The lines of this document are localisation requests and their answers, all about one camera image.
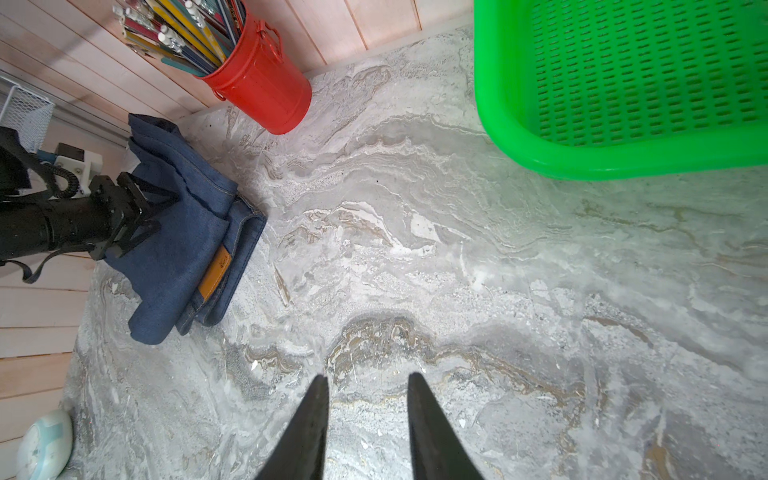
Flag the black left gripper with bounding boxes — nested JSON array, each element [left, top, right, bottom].
[[1, 172, 179, 261]]

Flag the white round clock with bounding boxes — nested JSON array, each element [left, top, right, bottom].
[[16, 409, 74, 480]]

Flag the white wire mesh shelf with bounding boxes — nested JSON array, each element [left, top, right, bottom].
[[1, 77, 55, 153]]

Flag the green plastic basket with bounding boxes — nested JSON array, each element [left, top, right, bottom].
[[474, 0, 767, 181]]

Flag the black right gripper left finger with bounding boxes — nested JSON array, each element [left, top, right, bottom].
[[256, 375, 329, 480]]

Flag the red metal pencil bucket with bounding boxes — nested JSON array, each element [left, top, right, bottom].
[[202, 13, 312, 135]]

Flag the dark blue denim trousers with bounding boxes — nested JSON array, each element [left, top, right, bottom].
[[106, 114, 267, 345]]

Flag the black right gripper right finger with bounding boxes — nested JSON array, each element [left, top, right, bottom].
[[407, 372, 482, 480]]

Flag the black corrugated cable conduit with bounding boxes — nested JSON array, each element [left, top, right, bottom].
[[0, 125, 80, 202]]

